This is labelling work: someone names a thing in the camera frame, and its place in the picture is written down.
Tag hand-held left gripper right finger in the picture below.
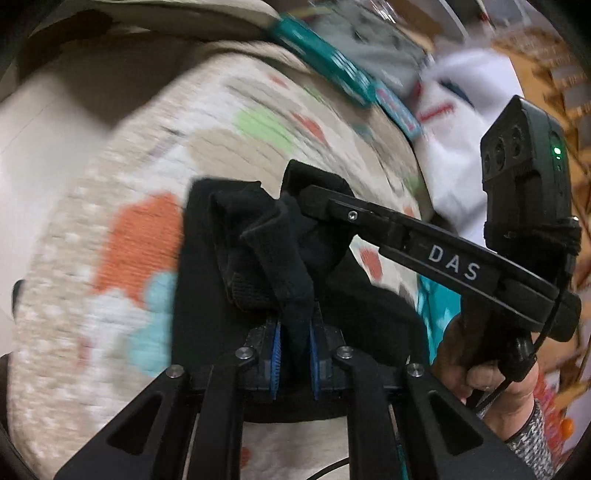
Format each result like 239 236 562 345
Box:
310 305 536 480

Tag colourful picture book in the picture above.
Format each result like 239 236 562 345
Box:
375 83 424 141

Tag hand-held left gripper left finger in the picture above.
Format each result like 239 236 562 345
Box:
53 320 283 480

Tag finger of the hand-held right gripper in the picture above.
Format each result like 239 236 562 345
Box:
295 184 408 256

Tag teal patterned cloth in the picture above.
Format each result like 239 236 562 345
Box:
414 272 463 367

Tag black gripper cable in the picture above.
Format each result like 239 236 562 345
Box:
478 217 580 418

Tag person's right forearm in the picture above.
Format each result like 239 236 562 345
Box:
503 399 557 480

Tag white cloth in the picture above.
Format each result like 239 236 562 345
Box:
412 50 525 234

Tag person's right hand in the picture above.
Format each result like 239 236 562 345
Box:
431 318 540 440

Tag black pants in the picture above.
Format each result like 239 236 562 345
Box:
171 159 432 423

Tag teal book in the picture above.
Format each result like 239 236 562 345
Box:
271 13 377 110

